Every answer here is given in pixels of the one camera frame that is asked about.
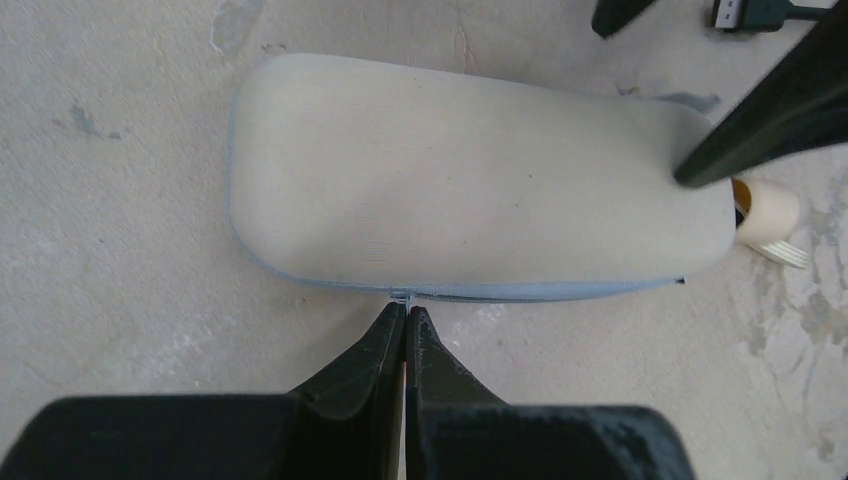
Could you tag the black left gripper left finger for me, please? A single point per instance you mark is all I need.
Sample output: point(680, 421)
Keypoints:
point(344, 422)

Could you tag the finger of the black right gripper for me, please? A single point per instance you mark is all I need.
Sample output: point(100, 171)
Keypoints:
point(612, 16)
point(800, 105)

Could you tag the beige folding umbrella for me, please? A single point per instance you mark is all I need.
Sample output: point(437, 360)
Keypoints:
point(767, 214)

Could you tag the beige umbrella case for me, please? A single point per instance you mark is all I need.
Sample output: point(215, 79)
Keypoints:
point(360, 174)

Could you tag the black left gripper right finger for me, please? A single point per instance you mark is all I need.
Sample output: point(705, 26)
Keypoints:
point(456, 428)

